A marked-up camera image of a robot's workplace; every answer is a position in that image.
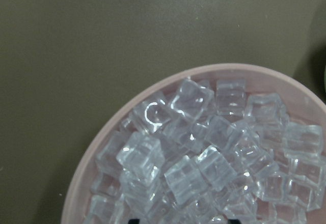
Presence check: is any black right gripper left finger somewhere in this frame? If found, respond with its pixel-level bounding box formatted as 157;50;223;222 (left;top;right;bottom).
128;219;140;224

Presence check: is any pink bowl of ice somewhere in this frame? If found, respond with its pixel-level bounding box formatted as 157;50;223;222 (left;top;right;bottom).
61;63;326;224

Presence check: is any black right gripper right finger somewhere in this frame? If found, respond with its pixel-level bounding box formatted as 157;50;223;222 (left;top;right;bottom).
227;219;241;224

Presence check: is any mint green bowl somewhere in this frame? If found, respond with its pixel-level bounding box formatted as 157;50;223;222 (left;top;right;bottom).
323;66;326;92

